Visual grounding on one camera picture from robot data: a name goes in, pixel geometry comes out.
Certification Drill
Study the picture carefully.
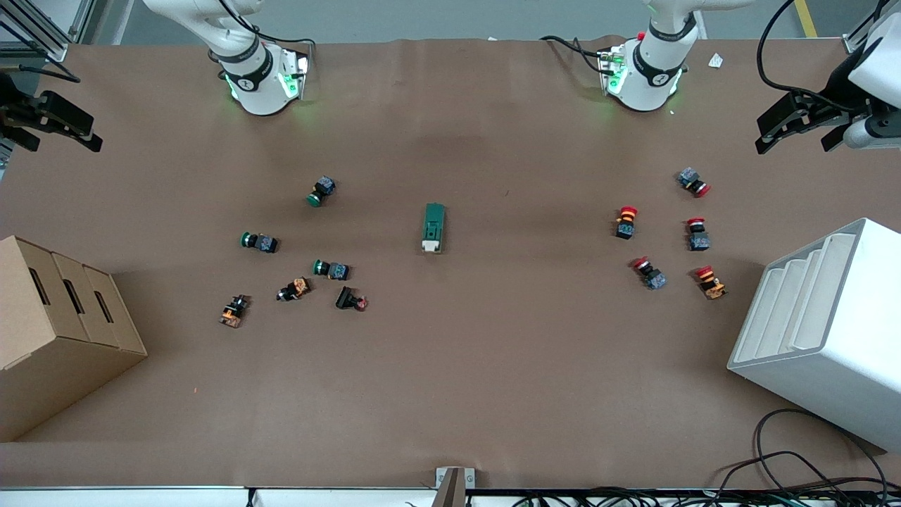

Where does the aluminium frame profile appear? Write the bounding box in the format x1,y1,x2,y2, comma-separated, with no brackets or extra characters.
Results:
843,0,901,54
0,0,99,64

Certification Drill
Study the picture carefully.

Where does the black cable bundle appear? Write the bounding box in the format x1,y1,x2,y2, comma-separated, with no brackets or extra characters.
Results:
514,484,901,507

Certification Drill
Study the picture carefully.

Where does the black left arm base cable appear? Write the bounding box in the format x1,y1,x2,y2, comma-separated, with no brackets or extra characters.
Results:
541,35,607,75

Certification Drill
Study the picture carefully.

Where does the black pushbutton red lens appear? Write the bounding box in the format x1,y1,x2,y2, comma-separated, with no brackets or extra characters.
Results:
335,285,369,312

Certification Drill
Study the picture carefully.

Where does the black arm base cable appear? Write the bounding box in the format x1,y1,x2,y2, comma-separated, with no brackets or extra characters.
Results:
541,35,607,75
211,0,325,50

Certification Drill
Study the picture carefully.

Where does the grey metal table bracket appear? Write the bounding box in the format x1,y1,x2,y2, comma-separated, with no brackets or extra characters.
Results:
435,466,477,507

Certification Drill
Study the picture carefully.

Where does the brown cardboard box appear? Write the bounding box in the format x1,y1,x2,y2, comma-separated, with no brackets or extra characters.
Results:
0,235,149,443

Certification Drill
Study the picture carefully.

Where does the black looped cable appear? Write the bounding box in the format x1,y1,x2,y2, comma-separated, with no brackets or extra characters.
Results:
755,408,889,494

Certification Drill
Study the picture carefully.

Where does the black right arm base cable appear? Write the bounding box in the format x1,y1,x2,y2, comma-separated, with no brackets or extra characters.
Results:
211,0,325,50

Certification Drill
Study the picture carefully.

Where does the green rectangular terminal block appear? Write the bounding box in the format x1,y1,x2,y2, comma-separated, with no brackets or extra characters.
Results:
421,203,447,254

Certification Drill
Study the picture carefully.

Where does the white table edge rail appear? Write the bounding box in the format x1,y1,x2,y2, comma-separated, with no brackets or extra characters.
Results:
0,484,441,507

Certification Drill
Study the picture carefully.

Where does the white stepped plastic rack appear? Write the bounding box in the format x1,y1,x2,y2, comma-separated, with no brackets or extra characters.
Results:
726,217,901,453

